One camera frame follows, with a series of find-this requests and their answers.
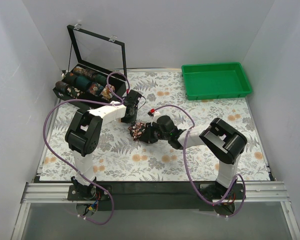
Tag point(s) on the rolled brown patterned tie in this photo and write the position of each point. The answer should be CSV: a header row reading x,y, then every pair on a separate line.
x,y
86,72

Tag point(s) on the rolled dark green tie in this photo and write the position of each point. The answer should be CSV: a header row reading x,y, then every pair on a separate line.
x,y
99,78

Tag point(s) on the green plastic tray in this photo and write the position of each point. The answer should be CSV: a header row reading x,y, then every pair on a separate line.
x,y
215,81

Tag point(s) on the rolled black floral tie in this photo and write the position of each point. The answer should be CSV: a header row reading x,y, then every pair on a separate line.
x,y
73,92

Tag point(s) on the rolled navy floral tie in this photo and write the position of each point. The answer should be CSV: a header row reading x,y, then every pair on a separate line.
x,y
95,89

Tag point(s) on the aluminium frame rail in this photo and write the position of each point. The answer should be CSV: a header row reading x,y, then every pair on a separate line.
x,y
46,214

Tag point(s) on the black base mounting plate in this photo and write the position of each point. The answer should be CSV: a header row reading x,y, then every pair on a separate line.
x,y
158,195

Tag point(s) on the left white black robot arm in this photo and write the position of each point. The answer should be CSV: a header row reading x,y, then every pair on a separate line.
x,y
83,136

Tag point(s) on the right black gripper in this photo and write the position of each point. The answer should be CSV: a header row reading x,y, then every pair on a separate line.
x,y
148,132

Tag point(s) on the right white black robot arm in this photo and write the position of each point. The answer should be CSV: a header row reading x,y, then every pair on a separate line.
x,y
225,142

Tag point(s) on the rolled teal tie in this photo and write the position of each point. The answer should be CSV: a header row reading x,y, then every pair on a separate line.
x,y
82,83

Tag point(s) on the floral patterned table mat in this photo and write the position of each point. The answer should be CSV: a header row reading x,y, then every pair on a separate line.
x,y
119,158

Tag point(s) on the rolled dark purple tie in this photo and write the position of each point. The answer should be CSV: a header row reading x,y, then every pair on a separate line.
x,y
61,86

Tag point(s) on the black floral necktie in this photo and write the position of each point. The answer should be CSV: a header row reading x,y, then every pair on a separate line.
x,y
137,130

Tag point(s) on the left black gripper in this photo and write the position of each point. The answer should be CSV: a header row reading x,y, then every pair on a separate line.
x,y
128,118

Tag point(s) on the black tie display box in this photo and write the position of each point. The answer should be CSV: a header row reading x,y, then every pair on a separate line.
x,y
69,77

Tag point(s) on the rolled cream red tie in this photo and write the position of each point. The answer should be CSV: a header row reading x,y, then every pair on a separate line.
x,y
107,92

